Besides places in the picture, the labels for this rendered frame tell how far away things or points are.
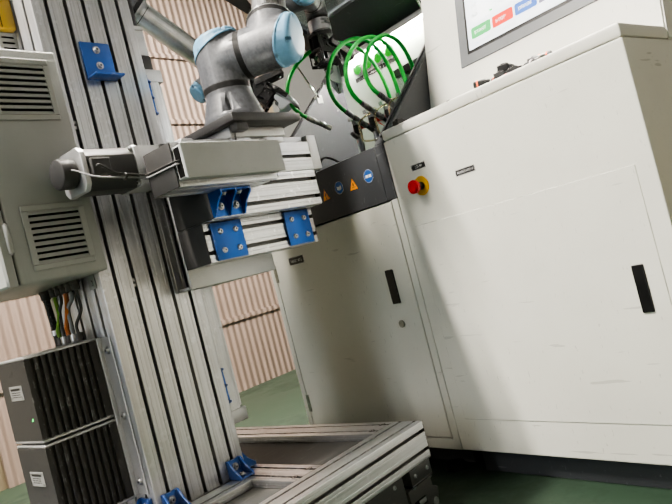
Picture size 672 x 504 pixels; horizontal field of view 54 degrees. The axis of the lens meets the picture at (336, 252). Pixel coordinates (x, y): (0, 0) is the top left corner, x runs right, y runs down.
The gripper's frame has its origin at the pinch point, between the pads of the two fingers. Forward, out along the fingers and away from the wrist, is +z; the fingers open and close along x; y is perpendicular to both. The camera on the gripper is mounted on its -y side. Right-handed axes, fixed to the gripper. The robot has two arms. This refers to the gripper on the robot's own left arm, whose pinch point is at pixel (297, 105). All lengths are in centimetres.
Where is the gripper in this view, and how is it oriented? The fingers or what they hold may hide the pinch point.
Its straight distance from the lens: 234.6
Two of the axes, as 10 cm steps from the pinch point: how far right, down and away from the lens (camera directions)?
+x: 0.1, -2.5, -9.7
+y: -5.2, 8.3, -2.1
